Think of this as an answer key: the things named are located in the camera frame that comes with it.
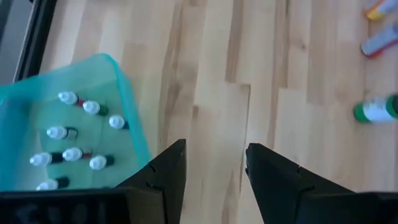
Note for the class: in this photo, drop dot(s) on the large orange bottle yellow tip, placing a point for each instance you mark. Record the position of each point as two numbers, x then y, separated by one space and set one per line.
381 9

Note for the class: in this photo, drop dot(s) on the teal plastic bin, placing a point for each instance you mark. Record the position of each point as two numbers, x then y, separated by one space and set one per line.
18 124

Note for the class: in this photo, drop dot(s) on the small dark red dropper bottle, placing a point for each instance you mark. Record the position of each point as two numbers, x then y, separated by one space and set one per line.
72 154

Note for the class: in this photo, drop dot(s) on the large red bottle orange tip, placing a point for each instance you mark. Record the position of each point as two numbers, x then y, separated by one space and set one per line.
381 42

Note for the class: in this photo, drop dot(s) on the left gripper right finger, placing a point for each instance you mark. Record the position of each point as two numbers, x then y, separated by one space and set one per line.
280 189

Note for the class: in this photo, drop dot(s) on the large green food colouring bottle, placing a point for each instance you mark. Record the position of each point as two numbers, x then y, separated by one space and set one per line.
376 110

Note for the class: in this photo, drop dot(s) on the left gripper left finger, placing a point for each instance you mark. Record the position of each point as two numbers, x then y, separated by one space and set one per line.
161 186

